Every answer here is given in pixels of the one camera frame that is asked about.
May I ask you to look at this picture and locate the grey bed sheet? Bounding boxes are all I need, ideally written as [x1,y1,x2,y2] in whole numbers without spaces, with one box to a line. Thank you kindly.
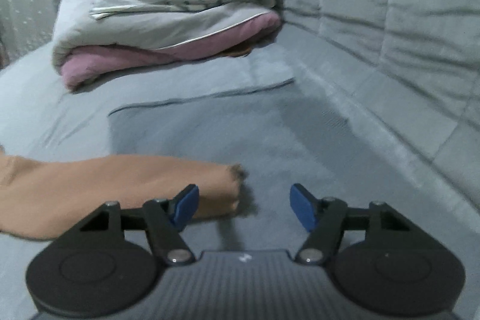
[0,20,480,320]

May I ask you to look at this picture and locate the grey and pink folded quilt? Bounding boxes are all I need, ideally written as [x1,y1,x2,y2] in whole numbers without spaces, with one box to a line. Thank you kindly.
[52,0,283,92]

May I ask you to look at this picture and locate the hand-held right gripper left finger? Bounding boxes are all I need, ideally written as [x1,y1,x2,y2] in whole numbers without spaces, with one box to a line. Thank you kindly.
[80,184,200,265]

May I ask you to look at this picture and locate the brown knit sweater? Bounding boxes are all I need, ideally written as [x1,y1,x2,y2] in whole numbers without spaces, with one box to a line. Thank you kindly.
[0,145,249,242]

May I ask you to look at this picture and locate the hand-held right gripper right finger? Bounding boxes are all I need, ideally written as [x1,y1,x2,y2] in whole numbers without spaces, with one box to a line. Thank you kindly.
[289,184,412,265]

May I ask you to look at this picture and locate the grey padded headboard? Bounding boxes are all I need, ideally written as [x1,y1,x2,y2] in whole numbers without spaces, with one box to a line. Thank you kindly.
[268,0,480,178]

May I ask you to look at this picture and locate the grey bed pad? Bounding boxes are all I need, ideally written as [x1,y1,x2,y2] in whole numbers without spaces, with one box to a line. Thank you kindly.
[108,77,376,231]

